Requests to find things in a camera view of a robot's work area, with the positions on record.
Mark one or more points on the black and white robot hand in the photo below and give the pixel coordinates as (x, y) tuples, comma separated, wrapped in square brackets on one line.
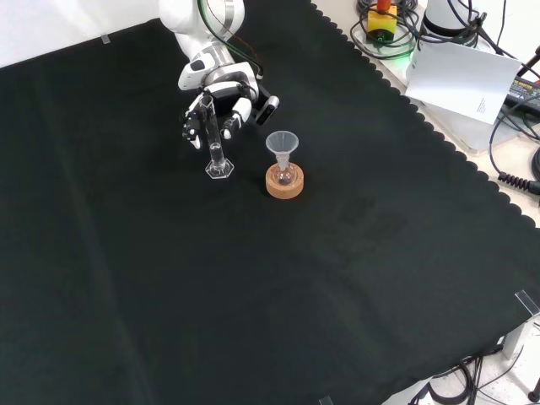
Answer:
[(242, 107)]

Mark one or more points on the clear graduated cylinder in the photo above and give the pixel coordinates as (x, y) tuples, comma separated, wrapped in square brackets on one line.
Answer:
[(216, 156)]

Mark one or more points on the clear plastic funnel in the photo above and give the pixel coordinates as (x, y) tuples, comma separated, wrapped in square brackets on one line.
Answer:
[(282, 143)]

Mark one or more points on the round-bottom glass flask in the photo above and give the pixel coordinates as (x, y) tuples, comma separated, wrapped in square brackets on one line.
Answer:
[(283, 176)]

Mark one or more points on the clear tape strip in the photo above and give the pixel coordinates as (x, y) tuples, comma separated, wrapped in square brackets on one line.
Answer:
[(527, 301), (106, 39), (325, 401)]

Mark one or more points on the yellow stop button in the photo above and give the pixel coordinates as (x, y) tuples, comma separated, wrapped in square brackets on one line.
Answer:
[(381, 23)]

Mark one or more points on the black bench cloth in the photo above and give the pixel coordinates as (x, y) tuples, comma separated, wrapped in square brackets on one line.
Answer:
[(169, 274)]

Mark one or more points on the pale board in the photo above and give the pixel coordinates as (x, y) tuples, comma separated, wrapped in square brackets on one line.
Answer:
[(460, 76)]

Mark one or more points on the black power adapter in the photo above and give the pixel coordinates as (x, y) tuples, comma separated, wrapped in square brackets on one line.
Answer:
[(525, 90)]

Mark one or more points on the aluminium bench leg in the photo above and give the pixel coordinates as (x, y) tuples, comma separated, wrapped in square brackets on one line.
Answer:
[(519, 337)]

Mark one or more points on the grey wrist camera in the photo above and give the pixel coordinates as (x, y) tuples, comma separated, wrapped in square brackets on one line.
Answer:
[(268, 109)]

